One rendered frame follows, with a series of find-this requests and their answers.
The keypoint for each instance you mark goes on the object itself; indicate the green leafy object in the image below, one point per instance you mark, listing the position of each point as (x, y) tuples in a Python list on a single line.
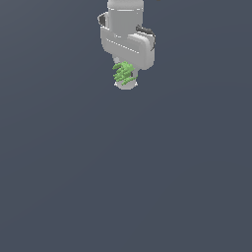
[(123, 73)]

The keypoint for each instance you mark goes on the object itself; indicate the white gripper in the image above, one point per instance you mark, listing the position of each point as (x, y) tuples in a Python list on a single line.
[(130, 84)]

